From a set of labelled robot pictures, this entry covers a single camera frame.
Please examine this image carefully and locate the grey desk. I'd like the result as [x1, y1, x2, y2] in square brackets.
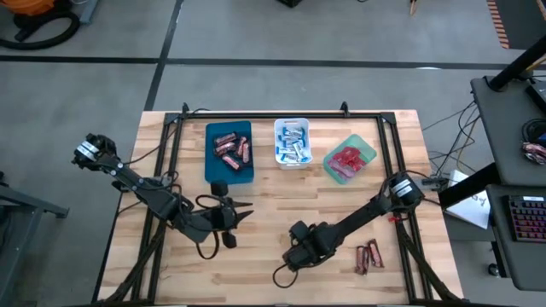
[470, 75, 546, 188]
[485, 183, 546, 293]

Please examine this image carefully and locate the blue plastic bin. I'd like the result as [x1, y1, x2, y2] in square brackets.
[204, 119, 256, 186]

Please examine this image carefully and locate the black diagonal bar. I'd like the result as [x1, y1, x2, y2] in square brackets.
[438, 163, 500, 209]

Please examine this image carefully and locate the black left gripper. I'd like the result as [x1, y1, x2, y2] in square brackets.
[208, 179, 255, 249]

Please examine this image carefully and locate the green translucent plastic bin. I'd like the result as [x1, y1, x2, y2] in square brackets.
[322, 133, 379, 185]

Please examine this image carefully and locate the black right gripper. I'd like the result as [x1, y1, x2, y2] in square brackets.
[282, 220, 338, 273]

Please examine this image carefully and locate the white paper sheet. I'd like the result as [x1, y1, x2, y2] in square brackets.
[444, 169, 491, 230]

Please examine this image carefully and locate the grey vacuum part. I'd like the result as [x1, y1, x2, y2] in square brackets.
[78, 0, 100, 25]

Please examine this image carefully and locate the dark mat with striped edge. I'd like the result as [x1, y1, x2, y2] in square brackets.
[485, 0, 546, 50]

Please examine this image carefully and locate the grey metal cart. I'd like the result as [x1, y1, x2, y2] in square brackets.
[0, 170, 71, 307]

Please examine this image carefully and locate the black desk device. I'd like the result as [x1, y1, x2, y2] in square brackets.
[525, 79, 546, 113]

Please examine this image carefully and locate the black aluminium table frame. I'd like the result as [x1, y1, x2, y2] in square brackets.
[91, 101, 464, 307]

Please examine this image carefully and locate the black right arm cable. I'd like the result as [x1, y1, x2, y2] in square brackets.
[272, 263, 299, 289]

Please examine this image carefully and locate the black vacuum hose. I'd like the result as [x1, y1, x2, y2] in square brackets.
[0, 9, 81, 51]

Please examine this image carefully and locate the black floor cable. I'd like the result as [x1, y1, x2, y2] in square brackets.
[421, 100, 481, 176]

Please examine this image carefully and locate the black diagonal pole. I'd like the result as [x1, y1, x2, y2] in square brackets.
[487, 36, 546, 93]

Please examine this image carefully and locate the orange vacuum cleaner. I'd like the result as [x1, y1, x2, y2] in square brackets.
[0, 0, 56, 17]

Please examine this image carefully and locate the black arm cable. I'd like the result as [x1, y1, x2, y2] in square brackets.
[195, 194, 234, 260]
[272, 263, 299, 289]

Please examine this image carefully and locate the white plastic bin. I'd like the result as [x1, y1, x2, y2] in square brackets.
[273, 118, 313, 171]

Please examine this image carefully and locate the black coiled cable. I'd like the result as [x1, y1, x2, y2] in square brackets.
[522, 118, 546, 144]

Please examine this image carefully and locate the candy bag on desk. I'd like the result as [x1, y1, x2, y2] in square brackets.
[520, 142, 546, 166]

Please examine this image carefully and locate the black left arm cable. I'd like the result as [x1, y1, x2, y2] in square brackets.
[195, 194, 234, 260]

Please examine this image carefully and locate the black backlit keyboard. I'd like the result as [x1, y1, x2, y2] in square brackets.
[507, 194, 546, 244]

